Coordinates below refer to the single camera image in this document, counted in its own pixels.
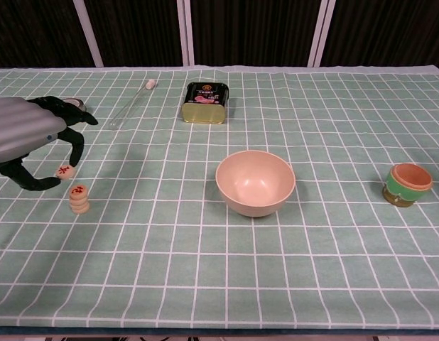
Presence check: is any round silver tin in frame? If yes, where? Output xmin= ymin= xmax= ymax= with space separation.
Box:
xmin=65 ymin=98 xmax=88 ymax=112

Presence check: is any white partition post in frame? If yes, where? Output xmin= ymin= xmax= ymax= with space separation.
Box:
xmin=307 ymin=0 xmax=337 ymax=67
xmin=177 ymin=0 xmax=195 ymax=67
xmin=72 ymin=0 xmax=105 ymax=68

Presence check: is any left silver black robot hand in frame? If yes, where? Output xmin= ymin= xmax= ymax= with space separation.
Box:
xmin=0 ymin=95 xmax=99 ymax=193

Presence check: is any green orange small cup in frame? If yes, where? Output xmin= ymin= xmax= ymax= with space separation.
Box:
xmin=382 ymin=163 xmax=434 ymax=208

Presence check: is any green checkered tablecloth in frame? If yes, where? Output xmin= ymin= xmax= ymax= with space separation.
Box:
xmin=0 ymin=65 xmax=439 ymax=331

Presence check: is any clear test tube white stopper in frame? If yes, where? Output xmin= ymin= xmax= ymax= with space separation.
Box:
xmin=109 ymin=78 xmax=156 ymax=131

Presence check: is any beige bowl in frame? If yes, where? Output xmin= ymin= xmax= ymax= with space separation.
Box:
xmin=215 ymin=150 xmax=296 ymax=218

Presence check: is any black gold luncheon meat can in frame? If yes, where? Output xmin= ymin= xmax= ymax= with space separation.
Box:
xmin=180 ymin=82 xmax=230 ymax=125

